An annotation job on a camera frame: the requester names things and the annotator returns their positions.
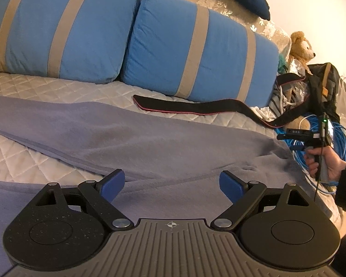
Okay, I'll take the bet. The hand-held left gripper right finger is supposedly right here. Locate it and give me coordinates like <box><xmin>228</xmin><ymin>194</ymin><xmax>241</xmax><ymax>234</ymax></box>
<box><xmin>210</xmin><ymin>170</ymin><xmax>316</xmax><ymax>231</ymax></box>

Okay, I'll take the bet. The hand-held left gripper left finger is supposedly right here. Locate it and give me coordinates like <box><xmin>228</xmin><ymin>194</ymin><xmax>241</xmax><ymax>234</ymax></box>
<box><xmin>31</xmin><ymin>169</ymin><xmax>134</xmax><ymax>232</ymax></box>

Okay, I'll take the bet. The grey-blue fleece cloth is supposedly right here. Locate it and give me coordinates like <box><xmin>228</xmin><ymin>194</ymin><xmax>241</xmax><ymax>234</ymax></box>
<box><xmin>0</xmin><ymin>94</ymin><xmax>339</xmax><ymax>223</ymax></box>

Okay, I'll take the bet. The person's right hand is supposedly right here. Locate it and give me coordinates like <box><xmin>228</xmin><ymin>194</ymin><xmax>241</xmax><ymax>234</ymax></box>
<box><xmin>304</xmin><ymin>147</ymin><xmax>346</xmax><ymax>183</ymax></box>

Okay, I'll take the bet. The white cloth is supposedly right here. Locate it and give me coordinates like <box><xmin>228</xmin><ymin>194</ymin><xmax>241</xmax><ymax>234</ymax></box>
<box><xmin>249</xmin><ymin>105</ymin><xmax>277</xmax><ymax>122</ymax></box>

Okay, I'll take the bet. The striped cloth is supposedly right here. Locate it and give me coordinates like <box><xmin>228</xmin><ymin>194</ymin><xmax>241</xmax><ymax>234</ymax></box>
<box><xmin>270</xmin><ymin>92</ymin><xmax>286</xmax><ymax>119</ymax></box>

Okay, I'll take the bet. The black bag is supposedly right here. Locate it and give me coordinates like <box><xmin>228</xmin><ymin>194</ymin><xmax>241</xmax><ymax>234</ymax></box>
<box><xmin>301</xmin><ymin>63</ymin><xmax>341</xmax><ymax>122</ymax></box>

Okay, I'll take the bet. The teal cloth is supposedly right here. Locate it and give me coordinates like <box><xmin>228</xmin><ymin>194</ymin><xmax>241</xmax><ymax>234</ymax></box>
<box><xmin>278</xmin><ymin>53</ymin><xmax>289</xmax><ymax>74</ymax></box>

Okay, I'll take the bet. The beige teddy bear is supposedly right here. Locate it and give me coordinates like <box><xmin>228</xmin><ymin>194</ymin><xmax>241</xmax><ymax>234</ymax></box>
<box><xmin>283</xmin><ymin>31</ymin><xmax>317</xmax><ymax>130</ymax></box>

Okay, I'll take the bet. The blue pillow with grey stripes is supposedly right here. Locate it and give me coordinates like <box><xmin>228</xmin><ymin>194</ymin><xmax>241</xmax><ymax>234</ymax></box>
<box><xmin>120</xmin><ymin>0</ymin><xmax>280</xmax><ymax>108</ymax></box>
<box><xmin>0</xmin><ymin>0</ymin><xmax>140</xmax><ymax>85</ymax></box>

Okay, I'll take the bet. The blue cable coil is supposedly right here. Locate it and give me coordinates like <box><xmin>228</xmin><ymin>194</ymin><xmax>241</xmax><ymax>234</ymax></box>
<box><xmin>278</xmin><ymin>115</ymin><xmax>346</xmax><ymax>194</ymax></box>

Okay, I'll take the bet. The black strap with red edge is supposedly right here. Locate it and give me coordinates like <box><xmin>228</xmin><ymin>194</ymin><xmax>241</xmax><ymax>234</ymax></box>
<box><xmin>133</xmin><ymin>73</ymin><xmax>310</xmax><ymax>129</ymax></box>

